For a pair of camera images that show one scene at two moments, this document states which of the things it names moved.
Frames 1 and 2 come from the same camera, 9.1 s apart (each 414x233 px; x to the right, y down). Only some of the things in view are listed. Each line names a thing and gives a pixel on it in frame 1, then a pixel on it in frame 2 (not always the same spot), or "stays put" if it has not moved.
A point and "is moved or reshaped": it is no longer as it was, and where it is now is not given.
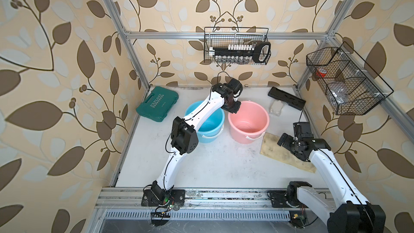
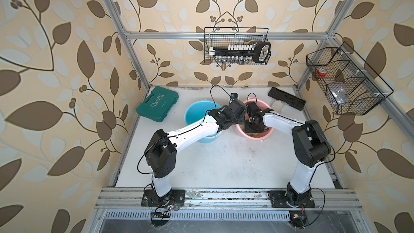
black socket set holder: x=241 y=54 stays put
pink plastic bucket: x=249 y=124 is moved or reshaped
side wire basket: x=351 y=86 stays put
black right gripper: x=289 y=138 → x=249 y=130
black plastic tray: x=287 y=98 stays put
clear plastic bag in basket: x=340 y=94 stays put
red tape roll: x=321 y=72 stays put
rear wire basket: x=216 y=36 stays put
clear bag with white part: x=276 y=107 stays put
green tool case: x=158 y=103 stays put
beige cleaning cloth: x=270 y=148 → x=253 y=134
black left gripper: x=235 y=108 → x=242 y=120
